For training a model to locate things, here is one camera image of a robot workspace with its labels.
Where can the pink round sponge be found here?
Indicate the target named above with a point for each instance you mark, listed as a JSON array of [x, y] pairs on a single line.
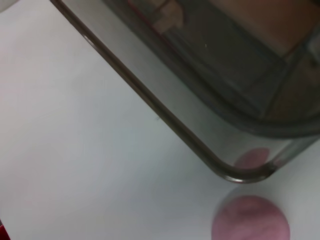
[[250, 220]]

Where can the translucent brown open drawer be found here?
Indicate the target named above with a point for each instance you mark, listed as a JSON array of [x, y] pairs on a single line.
[[212, 75]]

